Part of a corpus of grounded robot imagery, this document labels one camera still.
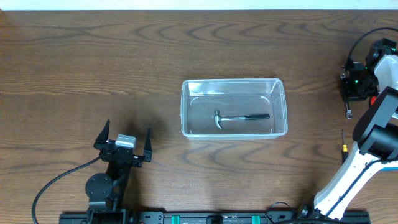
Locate blue white drill bit box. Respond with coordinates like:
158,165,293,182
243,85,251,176
383,167,398,171

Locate red handled pliers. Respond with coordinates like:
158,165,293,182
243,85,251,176
369,96,377,107

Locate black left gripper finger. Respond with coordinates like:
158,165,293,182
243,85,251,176
93,120,110,149
144,129,152,162

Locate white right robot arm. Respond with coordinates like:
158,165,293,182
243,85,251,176
292,38,397,223

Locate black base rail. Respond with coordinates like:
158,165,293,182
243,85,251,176
58,208,371,224

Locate black yellow screwdriver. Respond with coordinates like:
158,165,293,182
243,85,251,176
341,129,349,164

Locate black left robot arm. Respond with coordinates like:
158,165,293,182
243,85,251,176
84,121,152,224

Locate black handled hammer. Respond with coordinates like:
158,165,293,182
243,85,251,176
213,110,271,130

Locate silver combination wrench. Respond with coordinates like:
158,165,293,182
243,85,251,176
340,73,353,119

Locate clear plastic container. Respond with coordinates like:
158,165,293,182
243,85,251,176
180,78,288,141

